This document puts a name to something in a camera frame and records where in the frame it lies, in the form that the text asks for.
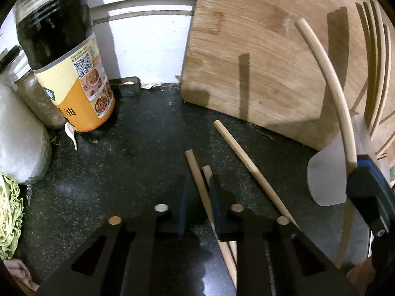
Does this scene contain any small spice jar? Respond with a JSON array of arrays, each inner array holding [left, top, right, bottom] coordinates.
[[9, 68, 67, 130]]

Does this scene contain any wooden cutting board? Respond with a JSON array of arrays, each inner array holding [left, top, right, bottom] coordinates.
[[180, 0, 395, 153]]

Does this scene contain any yellow label sauce bottle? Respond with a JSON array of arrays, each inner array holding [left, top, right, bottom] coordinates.
[[14, 0, 116, 134]]

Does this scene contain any napa cabbage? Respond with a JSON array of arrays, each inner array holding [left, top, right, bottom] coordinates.
[[0, 174, 25, 260]]

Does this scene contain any white capped jar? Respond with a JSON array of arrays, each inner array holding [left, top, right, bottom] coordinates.
[[0, 77, 52, 185]]

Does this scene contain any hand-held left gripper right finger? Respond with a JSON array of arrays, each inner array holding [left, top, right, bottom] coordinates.
[[209, 174, 358, 296]]

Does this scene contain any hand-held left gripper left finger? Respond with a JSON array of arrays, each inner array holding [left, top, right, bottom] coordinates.
[[35, 174, 217, 296]]

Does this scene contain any translucent plastic cup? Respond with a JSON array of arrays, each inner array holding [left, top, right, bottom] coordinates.
[[307, 114, 375, 207]]

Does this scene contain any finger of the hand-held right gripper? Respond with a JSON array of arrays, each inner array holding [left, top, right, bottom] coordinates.
[[346, 154, 395, 239]]

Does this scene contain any pink cloth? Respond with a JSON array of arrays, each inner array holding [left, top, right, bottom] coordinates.
[[4, 258, 40, 294]]

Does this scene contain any small white plastic spoon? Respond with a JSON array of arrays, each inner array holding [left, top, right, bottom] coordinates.
[[64, 121, 78, 151]]

